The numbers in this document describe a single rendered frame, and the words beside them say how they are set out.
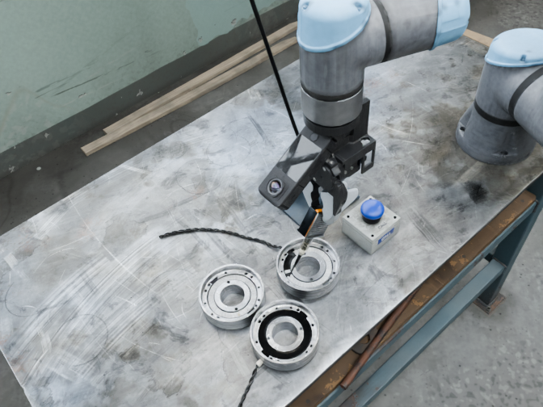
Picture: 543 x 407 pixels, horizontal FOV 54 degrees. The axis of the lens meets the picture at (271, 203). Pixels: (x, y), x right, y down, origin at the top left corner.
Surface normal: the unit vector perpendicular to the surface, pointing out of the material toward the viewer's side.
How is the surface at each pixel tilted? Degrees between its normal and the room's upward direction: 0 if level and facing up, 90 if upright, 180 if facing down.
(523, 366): 0
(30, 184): 0
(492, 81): 90
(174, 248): 0
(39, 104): 90
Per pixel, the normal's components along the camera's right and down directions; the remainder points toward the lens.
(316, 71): -0.52, 0.69
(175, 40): 0.65, 0.56
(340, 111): 0.17, 0.76
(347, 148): -0.07, -0.63
